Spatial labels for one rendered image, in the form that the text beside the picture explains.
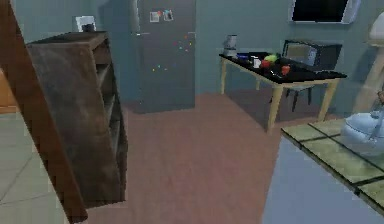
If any black chair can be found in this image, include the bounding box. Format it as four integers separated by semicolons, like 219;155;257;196
269;84;316;113

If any white kettle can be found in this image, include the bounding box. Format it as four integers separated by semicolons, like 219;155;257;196
339;90;384;158

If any black top wooden table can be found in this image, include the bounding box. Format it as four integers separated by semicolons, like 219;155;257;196
218;51;348;136

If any tiled kitchen counter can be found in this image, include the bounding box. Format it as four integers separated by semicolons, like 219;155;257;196
261;118;384;224

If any brown wooden shelf unit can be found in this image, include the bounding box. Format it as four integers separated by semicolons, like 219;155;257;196
25;30;129;210

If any fridge handle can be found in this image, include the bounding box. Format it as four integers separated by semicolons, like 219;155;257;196
134;0;141;36

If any grey blender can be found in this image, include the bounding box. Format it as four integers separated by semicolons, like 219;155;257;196
222;34;238;58

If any black microwave oven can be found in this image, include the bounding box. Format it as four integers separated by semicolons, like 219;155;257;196
281;39;343;72

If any grey fridge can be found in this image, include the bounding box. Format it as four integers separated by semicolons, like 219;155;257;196
129;0;197;115

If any brown wooden door frame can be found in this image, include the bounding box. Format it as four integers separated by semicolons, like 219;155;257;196
0;0;89;224

